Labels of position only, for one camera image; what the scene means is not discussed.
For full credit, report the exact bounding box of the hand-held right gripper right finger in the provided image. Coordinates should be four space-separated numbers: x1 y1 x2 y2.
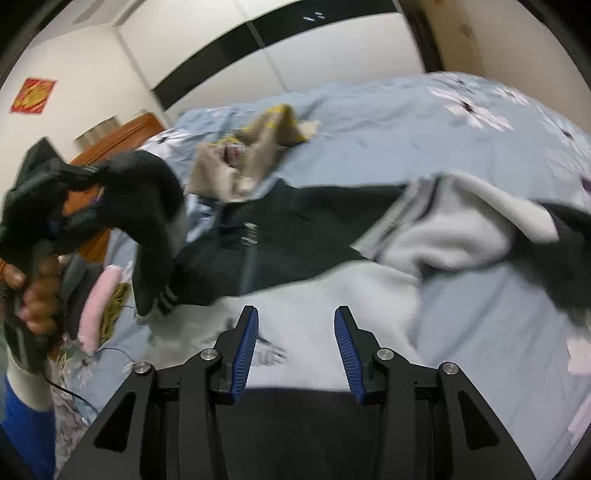
333 305 537 480

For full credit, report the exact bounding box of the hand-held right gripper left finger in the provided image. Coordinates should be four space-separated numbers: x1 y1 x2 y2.
58 305 260 480

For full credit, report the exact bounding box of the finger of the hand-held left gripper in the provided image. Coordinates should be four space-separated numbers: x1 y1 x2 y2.
59 164 103 182
58 205 114 241

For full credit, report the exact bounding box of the black and grey sweatshirt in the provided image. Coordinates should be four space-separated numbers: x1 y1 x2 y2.
99 150 591 393

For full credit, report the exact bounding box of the person's left hand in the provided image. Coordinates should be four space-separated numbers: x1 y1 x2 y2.
0 253 62 334

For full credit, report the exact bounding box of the dark grey cloth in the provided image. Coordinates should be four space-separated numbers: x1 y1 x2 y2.
59 253 105 326

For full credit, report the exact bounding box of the pink cloth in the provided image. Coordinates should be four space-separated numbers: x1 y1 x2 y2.
78 265 123 352

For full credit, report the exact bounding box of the beige and yellow garment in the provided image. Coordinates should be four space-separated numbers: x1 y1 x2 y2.
187 104 320 204

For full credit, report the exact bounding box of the blue floral bed sheet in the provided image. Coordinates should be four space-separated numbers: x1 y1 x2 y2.
51 71 591 480

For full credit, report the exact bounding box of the white wardrobe with black band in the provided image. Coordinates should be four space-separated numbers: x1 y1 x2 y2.
113 0 426 126

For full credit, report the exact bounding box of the red wall decoration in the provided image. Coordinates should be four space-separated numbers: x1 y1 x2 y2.
10 78 57 115

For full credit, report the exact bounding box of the black cable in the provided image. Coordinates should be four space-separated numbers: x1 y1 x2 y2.
44 344 139 414

